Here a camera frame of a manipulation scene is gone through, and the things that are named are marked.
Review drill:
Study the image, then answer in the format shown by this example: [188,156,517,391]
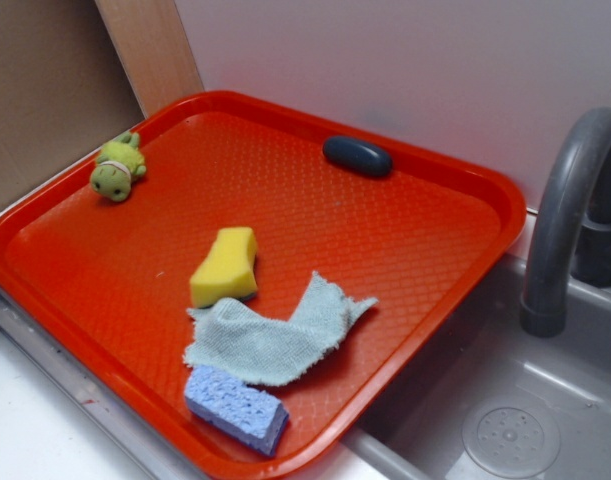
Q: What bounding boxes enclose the round grey sink drain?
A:
[461,396,561,479]

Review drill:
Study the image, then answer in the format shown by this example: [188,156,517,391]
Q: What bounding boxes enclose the wooden plank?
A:
[96,0,204,117]

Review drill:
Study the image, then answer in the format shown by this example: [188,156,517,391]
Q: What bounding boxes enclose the grey plastic sink basin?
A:
[344,256,611,479]

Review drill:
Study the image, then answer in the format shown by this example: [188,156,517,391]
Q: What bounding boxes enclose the brown cardboard panel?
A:
[0,1,143,212]

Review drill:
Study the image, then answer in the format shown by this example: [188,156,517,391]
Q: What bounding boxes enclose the blue cellulose sponge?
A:
[184,365,289,457]

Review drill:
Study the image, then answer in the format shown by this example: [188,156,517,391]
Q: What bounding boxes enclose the grey plastic faucet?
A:
[520,107,611,338]

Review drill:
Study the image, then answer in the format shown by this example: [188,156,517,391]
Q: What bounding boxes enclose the green plush turtle toy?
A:
[90,131,147,203]

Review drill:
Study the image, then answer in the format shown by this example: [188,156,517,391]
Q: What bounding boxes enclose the dark grey oval soap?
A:
[322,136,393,178]

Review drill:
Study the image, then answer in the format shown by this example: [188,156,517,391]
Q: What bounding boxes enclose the light blue cloth rag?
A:
[183,272,378,387]

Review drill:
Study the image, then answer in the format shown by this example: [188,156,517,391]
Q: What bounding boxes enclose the red plastic tray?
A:
[0,92,526,479]

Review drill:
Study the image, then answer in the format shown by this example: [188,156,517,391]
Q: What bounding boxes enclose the yellow sponge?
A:
[189,227,258,309]

